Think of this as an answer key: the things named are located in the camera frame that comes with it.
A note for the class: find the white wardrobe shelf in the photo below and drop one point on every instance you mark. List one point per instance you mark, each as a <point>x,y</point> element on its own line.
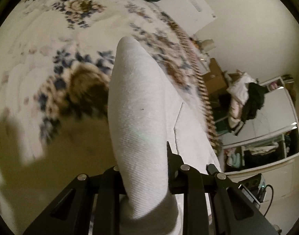
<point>267,141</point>

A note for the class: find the cardboard box by nightstand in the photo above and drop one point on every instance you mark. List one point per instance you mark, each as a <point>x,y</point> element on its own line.
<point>214,80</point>

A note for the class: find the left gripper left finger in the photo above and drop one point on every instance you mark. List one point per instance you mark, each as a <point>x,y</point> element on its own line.
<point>86,205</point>

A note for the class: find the floral bed quilt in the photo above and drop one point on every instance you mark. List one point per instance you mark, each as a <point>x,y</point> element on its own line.
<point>56,60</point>

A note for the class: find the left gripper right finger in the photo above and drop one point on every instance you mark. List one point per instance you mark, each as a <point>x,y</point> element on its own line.
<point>212,202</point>

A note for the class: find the white pants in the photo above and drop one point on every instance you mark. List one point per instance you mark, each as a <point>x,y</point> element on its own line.
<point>146,117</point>

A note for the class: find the white nightstand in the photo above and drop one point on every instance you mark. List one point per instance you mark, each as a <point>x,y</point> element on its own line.
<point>203,61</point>

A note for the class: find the chair with clothes pile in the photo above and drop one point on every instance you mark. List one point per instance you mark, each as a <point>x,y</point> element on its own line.
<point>237,103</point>

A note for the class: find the brown checkered blanket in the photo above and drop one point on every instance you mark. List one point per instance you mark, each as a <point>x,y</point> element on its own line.
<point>202,90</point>

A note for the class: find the white headboard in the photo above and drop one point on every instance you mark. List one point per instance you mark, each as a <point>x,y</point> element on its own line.
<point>190,15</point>

